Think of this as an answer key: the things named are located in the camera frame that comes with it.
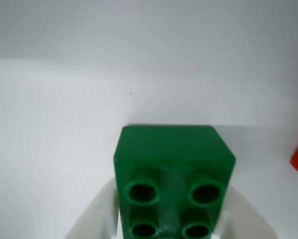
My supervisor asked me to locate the green lego brick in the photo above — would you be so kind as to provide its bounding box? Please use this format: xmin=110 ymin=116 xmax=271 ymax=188
xmin=112 ymin=125 xmax=237 ymax=239

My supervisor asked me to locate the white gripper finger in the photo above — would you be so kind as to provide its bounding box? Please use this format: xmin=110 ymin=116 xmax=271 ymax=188
xmin=66 ymin=178 xmax=121 ymax=239
xmin=212 ymin=184 xmax=279 ymax=239

